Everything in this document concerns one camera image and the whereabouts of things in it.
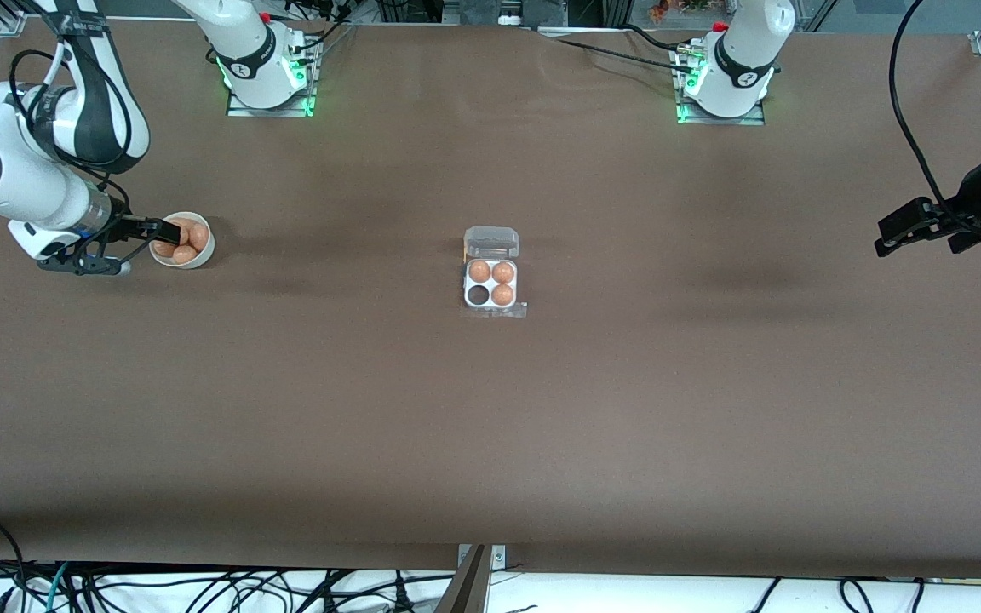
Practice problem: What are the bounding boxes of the clear plastic egg carton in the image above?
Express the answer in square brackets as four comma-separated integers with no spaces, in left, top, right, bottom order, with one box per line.
[461,226,521,312]

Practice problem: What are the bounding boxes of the white round bowl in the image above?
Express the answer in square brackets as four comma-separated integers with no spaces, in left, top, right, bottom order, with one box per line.
[149,211,215,270]

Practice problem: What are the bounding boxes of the clear adhesive tape strip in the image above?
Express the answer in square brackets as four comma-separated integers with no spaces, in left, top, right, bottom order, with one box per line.
[461,300,529,321]

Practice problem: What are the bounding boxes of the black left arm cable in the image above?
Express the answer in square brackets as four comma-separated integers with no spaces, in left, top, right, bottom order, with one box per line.
[887,0,964,222]

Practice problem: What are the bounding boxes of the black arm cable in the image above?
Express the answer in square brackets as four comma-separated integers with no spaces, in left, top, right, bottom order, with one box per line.
[9,49,132,256]
[887,0,964,222]

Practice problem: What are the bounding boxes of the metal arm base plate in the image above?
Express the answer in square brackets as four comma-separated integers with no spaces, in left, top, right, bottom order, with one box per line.
[227,38,318,118]
[674,43,766,127]

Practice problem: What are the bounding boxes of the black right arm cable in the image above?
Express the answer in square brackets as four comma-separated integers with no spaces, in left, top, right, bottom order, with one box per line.
[9,49,132,256]

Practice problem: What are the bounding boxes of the teal cable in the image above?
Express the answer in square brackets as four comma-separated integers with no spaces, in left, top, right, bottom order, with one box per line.
[46,562,72,613]

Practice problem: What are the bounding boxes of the tangled black cables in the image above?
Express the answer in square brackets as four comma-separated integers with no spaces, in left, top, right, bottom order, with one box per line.
[0,558,457,613]

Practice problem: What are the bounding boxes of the small metal bracket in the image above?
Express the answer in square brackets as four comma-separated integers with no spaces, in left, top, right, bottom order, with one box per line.
[456,545,507,570]

